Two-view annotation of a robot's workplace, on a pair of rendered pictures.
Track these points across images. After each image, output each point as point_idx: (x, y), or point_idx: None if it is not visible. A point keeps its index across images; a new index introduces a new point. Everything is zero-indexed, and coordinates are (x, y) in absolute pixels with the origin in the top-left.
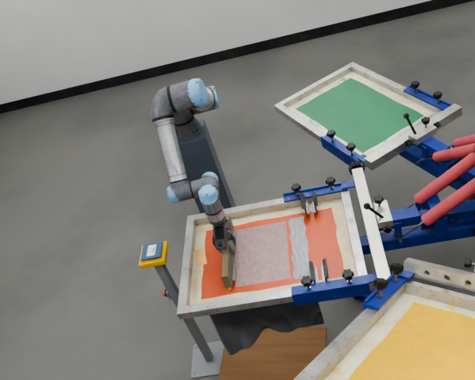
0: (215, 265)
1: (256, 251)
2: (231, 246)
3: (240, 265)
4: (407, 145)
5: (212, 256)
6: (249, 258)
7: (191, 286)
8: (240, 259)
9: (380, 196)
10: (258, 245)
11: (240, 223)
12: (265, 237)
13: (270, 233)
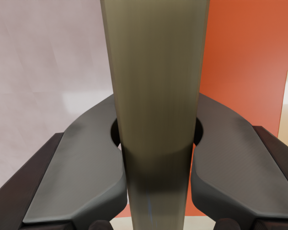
0: (246, 46)
1: (29, 105)
2: (106, 129)
3: (95, 19)
4: None
5: (246, 108)
6: (55, 69)
7: None
8: (99, 66)
9: None
10: (30, 134)
11: (130, 220)
12: (18, 163)
13: (6, 176)
